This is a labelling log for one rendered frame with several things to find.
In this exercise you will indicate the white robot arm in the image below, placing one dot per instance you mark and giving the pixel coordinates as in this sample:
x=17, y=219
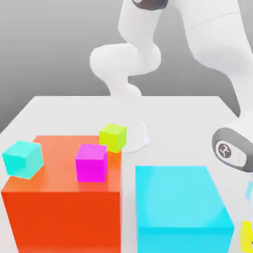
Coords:
x=215, y=39

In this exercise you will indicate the small lime cube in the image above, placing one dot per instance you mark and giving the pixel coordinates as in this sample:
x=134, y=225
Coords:
x=112, y=137

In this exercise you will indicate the small magenta cube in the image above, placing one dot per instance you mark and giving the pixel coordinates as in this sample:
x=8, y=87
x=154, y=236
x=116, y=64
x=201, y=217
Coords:
x=91, y=164

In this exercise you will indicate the small turquoise cube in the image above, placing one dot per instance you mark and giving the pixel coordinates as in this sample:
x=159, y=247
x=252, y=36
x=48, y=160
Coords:
x=21, y=160

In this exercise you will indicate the small yellow cube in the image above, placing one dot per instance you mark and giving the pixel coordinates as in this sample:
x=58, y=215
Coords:
x=247, y=237

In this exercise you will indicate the large cyan box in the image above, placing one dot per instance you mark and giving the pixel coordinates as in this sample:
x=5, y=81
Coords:
x=177, y=201

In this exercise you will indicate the large orange box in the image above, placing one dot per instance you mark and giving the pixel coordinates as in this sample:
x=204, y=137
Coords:
x=59, y=217

